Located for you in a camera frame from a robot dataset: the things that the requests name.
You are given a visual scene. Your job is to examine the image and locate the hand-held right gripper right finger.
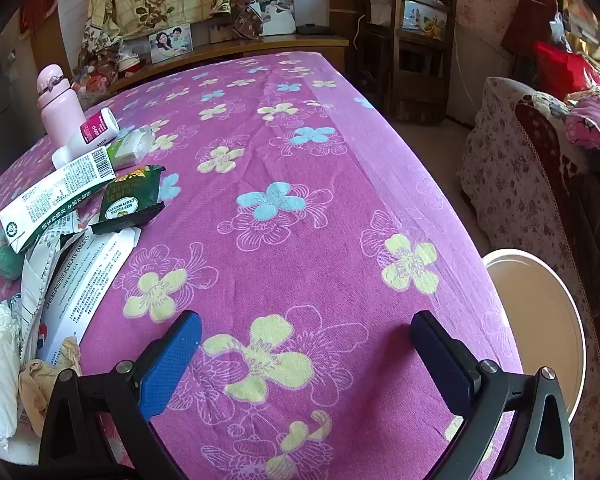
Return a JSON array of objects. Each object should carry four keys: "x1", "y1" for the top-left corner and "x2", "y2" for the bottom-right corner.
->
[{"x1": 410, "y1": 310, "x2": 576, "y2": 480}]

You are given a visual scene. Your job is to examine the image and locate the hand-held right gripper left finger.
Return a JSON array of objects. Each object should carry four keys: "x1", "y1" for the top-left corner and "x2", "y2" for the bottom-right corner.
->
[{"x1": 39, "y1": 310, "x2": 203, "y2": 480}]

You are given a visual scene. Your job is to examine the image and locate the white bucket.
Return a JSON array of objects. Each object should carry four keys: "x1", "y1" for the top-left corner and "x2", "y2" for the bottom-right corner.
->
[{"x1": 480, "y1": 249, "x2": 600, "y2": 423}]

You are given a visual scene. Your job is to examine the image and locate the beige paper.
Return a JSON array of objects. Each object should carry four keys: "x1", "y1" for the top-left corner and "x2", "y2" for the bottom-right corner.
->
[{"x1": 17, "y1": 337, "x2": 83, "y2": 436}]

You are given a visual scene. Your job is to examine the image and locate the green biscuit packet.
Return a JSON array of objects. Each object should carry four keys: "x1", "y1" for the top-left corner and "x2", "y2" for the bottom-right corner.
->
[{"x1": 91, "y1": 165, "x2": 167, "y2": 235}]

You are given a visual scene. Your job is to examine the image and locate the white toothpaste box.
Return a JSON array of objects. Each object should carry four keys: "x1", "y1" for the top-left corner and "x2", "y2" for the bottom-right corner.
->
[{"x1": 0, "y1": 147, "x2": 117, "y2": 255}]

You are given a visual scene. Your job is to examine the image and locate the white tablet box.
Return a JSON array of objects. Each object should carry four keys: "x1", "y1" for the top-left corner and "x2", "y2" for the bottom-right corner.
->
[{"x1": 37, "y1": 227, "x2": 143, "y2": 366}]

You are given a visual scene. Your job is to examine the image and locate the white folded leaflet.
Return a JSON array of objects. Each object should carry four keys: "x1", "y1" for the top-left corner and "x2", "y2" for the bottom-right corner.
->
[{"x1": 20, "y1": 210, "x2": 91, "y2": 361}]

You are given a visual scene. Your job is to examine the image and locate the floral covered sofa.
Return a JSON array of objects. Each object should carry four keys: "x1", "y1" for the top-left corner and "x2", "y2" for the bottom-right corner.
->
[{"x1": 457, "y1": 76, "x2": 600, "y2": 480}]

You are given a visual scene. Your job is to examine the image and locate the green ball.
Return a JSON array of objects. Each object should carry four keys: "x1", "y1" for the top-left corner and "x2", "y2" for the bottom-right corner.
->
[{"x1": 0, "y1": 230, "x2": 26, "y2": 281}]

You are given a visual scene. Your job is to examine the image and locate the dark jacket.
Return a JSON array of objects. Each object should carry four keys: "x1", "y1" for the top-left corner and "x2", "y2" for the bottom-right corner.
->
[{"x1": 570, "y1": 160, "x2": 600, "y2": 311}]

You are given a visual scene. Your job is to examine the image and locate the green and white tube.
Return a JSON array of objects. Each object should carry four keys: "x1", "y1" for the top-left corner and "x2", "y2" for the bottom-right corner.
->
[{"x1": 105, "y1": 125, "x2": 156, "y2": 171}]

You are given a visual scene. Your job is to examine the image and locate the purple floral tablecloth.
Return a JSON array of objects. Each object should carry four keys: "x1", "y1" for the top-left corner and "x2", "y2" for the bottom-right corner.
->
[{"x1": 0, "y1": 52, "x2": 526, "y2": 480}]

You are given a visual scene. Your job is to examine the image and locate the white pill bottle magenta label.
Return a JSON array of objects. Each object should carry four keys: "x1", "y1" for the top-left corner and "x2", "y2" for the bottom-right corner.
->
[{"x1": 52, "y1": 107, "x2": 121, "y2": 171}]

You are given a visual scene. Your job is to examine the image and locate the pink bottle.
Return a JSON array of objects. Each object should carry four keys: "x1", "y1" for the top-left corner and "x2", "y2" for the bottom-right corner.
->
[{"x1": 35, "y1": 64, "x2": 88, "y2": 148}]

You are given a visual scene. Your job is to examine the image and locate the pink printed blanket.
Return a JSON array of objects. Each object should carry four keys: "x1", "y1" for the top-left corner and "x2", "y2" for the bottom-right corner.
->
[{"x1": 565, "y1": 87, "x2": 600, "y2": 161}]

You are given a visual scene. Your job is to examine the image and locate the wooden shelf rack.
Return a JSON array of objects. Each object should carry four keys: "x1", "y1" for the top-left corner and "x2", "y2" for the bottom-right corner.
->
[{"x1": 355, "y1": 0, "x2": 458, "y2": 126}]

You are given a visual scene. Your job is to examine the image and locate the dark floral cloth pile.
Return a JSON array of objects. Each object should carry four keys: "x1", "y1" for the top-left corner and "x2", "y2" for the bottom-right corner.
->
[{"x1": 72, "y1": 27, "x2": 126, "y2": 96}]

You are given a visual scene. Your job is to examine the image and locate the red pillow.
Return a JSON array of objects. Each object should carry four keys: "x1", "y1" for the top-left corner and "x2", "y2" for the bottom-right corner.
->
[{"x1": 532, "y1": 42, "x2": 600, "y2": 101}]

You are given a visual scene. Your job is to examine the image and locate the framed couple photo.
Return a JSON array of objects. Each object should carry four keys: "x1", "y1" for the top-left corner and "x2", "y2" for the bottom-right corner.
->
[{"x1": 149, "y1": 24, "x2": 195, "y2": 65}]

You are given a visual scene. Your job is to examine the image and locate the wooden cabinet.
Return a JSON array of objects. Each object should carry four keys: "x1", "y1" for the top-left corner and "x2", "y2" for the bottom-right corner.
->
[{"x1": 110, "y1": 34, "x2": 351, "y2": 93}]

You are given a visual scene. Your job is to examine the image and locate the colourful printed box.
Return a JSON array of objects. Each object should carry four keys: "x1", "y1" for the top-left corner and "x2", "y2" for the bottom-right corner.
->
[{"x1": 402, "y1": 0, "x2": 451, "y2": 41}]

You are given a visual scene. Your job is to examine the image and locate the wedding photo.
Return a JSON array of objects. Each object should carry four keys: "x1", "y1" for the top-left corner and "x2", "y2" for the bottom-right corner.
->
[{"x1": 250, "y1": 0, "x2": 297, "y2": 37}]

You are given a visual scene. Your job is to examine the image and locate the yellow floral cloth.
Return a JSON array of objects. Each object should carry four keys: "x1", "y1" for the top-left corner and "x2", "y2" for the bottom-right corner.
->
[{"x1": 87, "y1": 0, "x2": 233, "y2": 41}]

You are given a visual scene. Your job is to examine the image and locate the brown patterned cloth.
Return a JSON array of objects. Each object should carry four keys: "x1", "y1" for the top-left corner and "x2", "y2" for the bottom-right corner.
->
[{"x1": 230, "y1": 0, "x2": 281, "y2": 41}]

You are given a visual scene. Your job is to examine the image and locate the red wall hanging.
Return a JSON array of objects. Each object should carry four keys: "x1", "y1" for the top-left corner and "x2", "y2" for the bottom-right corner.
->
[{"x1": 20, "y1": 0, "x2": 61, "y2": 31}]

